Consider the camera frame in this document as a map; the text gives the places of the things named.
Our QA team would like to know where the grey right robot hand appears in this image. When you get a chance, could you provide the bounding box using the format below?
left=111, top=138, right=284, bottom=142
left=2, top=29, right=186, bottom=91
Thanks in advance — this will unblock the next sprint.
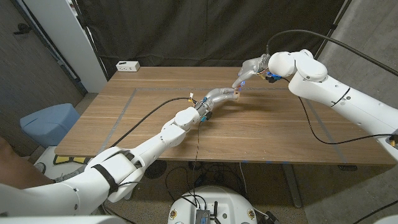
left=231, top=54, right=271, bottom=90

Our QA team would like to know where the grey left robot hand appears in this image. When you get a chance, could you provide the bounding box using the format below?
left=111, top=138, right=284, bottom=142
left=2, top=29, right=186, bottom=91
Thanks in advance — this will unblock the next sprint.
left=195, top=87, right=240, bottom=118

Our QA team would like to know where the black backdrop curtain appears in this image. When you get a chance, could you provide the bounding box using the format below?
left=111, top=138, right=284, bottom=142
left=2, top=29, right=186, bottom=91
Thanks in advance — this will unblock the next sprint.
left=76, top=0, right=346, bottom=80

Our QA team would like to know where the black backdrop stand pole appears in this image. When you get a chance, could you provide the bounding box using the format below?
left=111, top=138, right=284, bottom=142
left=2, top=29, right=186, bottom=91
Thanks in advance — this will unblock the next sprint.
left=70, top=0, right=109, bottom=82
left=313, top=0, right=354, bottom=60

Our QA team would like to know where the black round floor fan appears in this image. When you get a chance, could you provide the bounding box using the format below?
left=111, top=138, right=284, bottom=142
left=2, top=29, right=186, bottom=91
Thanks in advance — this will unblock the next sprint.
left=145, top=159, right=167, bottom=179

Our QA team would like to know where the white power strip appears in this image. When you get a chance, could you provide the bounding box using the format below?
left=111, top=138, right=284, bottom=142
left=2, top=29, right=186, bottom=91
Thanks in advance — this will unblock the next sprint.
left=116, top=60, right=141, bottom=73

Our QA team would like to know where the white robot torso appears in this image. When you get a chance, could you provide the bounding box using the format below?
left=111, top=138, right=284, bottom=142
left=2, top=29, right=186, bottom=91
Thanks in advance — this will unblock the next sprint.
left=167, top=185, right=258, bottom=224

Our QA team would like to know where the grey table leg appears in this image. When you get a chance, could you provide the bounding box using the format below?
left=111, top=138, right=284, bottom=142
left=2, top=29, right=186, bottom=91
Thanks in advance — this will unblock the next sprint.
left=281, top=164, right=303, bottom=208

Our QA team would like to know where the grey finned module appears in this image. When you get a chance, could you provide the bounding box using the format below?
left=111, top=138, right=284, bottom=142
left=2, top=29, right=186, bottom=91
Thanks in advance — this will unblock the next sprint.
left=195, top=208, right=211, bottom=224

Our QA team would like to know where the yellow black floor marker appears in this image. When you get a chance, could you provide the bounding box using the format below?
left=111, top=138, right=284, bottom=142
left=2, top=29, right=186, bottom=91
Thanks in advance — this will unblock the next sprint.
left=52, top=155, right=94, bottom=165

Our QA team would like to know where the blue stool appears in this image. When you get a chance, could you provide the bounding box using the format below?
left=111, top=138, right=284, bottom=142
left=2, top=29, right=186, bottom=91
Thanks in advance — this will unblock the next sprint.
left=19, top=103, right=81, bottom=149

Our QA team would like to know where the white floor board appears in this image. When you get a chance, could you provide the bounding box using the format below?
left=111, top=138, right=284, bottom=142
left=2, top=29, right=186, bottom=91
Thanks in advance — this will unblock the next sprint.
left=32, top=146, right=94, bottom=175

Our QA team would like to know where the person's bare leg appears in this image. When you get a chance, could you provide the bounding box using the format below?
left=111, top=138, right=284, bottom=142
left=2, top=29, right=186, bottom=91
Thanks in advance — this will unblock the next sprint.
left=0, top=136, right=53, bottom=190

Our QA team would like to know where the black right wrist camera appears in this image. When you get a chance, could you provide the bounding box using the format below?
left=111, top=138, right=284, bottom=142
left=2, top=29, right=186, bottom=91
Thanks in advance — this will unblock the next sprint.
left=266, top=72, right=283, bottom=84

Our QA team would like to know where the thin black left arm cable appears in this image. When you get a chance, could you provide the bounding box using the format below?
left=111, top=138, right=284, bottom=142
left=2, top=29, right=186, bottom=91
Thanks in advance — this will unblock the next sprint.
left=102, top=123, right=201, bottom=224

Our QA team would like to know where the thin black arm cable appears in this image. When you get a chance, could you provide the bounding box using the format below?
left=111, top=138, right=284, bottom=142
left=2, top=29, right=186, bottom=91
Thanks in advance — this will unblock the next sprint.
left=281, top=77, right=398, bottom=146
left=102, top=123, right=201, bottom=224

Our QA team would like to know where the black floor cable bundle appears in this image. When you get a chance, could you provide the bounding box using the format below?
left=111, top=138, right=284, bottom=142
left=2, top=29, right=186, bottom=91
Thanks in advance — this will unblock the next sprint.
left=164, top=161, right=248, bottom=203

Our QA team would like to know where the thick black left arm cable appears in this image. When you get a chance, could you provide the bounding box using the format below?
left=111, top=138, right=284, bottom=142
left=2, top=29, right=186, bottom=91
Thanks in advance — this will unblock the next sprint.
left=110, top=96, right=197, bottom=149

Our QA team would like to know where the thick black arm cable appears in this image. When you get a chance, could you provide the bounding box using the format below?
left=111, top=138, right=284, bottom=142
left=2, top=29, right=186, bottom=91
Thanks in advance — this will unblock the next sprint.
left=110, top=96, right=197, bottom=149
left=266, top=29, right=398, bottom=77

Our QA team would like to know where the white floor cable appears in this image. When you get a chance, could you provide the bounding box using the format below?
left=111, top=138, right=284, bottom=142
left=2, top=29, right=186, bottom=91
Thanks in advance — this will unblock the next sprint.
left=238, top=162, right=249, bottom=200

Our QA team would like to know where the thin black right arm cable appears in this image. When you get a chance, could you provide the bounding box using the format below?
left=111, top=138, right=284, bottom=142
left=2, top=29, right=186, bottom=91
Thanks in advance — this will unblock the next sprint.
left=281, top=77, right=398, bottom=146

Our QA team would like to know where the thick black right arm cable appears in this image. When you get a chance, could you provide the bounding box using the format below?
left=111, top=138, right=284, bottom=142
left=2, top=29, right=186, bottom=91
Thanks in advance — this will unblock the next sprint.
left=266, top=29, right=398, bottom=77

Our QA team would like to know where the black door handle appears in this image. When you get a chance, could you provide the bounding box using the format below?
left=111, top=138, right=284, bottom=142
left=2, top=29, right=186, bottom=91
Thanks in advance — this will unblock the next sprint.
left=13, top=22, right=32, bottom=35

